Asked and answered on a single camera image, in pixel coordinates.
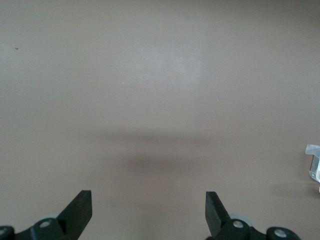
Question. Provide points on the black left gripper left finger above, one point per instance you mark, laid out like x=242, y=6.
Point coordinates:
x=77, y=207

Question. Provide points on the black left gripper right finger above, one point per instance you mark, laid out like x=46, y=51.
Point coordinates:
x=215, y=212

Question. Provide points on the clear plastic egg carton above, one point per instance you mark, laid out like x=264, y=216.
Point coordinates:
x=315, y=160

